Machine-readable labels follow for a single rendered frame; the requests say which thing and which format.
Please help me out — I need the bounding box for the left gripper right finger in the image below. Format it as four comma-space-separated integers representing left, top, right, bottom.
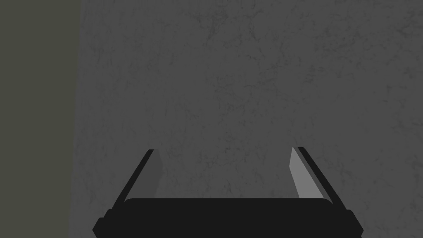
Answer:
289, 147, 347, 210

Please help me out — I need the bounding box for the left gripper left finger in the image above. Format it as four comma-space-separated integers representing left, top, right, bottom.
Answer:
112, 149, 164, 209

